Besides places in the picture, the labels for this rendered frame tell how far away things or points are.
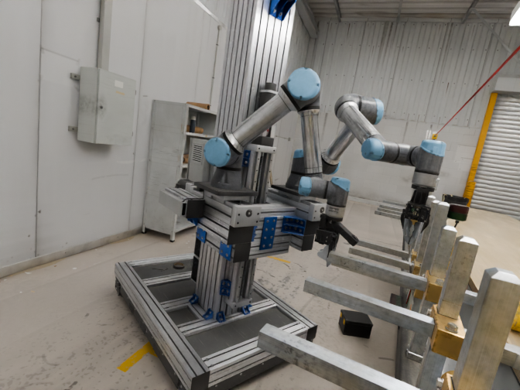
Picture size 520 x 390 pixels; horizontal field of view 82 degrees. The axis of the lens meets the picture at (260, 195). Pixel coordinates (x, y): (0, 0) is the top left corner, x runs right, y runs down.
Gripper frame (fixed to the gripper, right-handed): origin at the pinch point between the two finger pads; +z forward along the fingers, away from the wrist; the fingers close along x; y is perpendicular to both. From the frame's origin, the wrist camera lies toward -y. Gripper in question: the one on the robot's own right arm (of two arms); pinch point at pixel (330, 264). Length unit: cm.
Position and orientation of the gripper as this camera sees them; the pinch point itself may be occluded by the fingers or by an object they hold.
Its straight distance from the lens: 128.6
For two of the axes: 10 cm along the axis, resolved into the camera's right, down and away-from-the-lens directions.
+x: -4.4, 0.9, -8.9
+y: -8.9, -2.1, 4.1
